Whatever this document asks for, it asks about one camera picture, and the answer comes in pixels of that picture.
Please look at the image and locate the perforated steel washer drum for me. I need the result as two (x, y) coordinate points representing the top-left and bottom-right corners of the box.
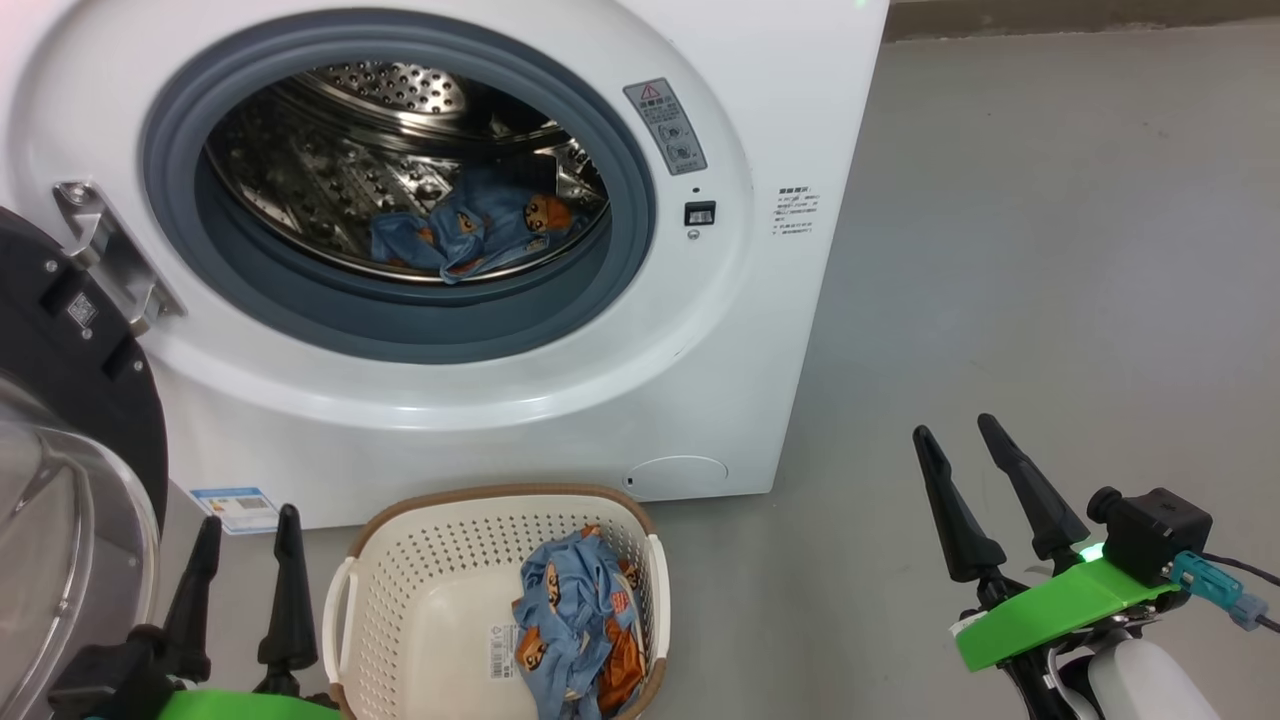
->
(205, 60), (611, 284)

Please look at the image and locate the blue and orange bear garment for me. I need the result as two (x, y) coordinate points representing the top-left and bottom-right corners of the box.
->
(512, 527), (646, 720)

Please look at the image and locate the blue energy label sticker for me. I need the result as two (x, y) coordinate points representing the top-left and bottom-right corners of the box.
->
(190, 487), (281, 536)

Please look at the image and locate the round white filter cover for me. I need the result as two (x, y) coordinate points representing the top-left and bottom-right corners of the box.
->
(625, 455), (729, 501)

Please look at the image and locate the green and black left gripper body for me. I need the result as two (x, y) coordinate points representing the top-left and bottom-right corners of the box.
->
(48, 625), (341, 720)

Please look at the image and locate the white front-load washing machine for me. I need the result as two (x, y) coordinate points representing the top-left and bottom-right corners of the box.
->
(0, 0), (891, 531)

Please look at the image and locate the thin black camera cable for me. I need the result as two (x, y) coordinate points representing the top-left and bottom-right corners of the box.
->
(1200, 553), (1280, 633)

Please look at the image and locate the washing machine glass door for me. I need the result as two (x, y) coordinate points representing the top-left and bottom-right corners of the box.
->
(0, 205), (169, 720)

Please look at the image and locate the teal cable connector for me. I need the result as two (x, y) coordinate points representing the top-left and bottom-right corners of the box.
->
(1170, 550), (1269, 631)

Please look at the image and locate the grey warning sticker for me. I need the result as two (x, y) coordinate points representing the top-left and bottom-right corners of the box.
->
(623, 78), (709, 177)

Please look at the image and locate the silver metal door hinge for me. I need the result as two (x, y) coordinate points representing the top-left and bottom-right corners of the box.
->
(55, 180), (186, 336)

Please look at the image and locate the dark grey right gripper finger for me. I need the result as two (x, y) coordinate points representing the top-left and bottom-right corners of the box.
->
(977, 413), (1091, 563)
(912, 425), (1009, 584)

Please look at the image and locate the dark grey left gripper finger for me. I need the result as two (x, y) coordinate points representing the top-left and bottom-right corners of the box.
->
(257, 504), (319, 696)
(160, 515), (223, 683)

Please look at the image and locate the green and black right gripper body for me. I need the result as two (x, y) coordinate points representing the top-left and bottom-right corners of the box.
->
(955, 555), (1181, 720)

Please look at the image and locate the white basket product label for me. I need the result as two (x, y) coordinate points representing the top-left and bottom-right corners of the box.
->
(488, 622), (521, 681)

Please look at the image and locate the cream basket with brown rim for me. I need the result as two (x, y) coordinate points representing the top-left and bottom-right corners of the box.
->
(322, 484), (669, 720)

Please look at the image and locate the blue garment with bear print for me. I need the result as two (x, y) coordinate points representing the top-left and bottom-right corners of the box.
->
(370, 168), (601, 285)

